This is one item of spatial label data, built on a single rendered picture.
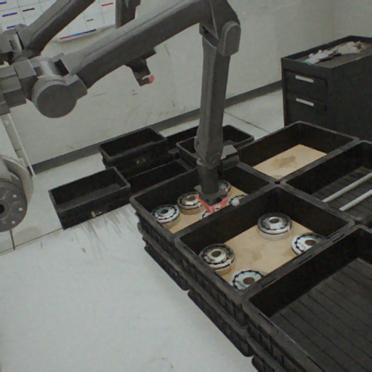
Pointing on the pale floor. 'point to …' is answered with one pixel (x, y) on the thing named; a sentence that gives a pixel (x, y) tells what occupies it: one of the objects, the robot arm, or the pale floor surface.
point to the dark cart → (330, 89)
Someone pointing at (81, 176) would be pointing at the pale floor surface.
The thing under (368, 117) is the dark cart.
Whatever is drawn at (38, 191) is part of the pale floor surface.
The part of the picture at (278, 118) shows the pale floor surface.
